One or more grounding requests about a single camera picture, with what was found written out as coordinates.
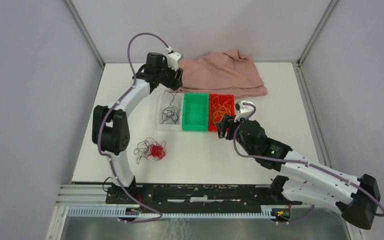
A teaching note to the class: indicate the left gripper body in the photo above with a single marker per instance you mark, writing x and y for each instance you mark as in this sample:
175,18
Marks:
168,77

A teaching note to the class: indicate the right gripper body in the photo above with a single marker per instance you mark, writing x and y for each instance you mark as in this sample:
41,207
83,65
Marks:
229,120

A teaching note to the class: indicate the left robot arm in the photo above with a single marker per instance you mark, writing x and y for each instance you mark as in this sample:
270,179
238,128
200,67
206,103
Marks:
110,127

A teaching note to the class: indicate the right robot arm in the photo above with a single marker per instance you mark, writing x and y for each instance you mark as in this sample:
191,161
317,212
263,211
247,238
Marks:
356,199

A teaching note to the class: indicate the red plastic bin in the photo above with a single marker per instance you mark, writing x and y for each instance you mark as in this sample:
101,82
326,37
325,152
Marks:
219,106

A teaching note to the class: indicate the white plastic bin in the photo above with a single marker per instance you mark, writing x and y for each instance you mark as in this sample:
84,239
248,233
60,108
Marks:
169,111

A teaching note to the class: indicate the green plastic bin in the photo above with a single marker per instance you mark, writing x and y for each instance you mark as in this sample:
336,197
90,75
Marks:
195,115

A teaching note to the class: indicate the pink cloth shorts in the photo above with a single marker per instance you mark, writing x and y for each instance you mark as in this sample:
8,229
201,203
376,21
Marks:
228,73

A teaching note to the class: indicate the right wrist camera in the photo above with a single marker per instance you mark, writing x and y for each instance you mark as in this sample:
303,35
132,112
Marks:
245,108

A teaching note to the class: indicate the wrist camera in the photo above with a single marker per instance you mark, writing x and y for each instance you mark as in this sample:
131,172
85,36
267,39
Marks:
245,108
173,59

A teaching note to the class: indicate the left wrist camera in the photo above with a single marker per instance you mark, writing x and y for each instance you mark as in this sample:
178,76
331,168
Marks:
173,59

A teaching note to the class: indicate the white cable duct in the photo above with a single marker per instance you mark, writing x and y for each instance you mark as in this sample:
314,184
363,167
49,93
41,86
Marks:
122,212

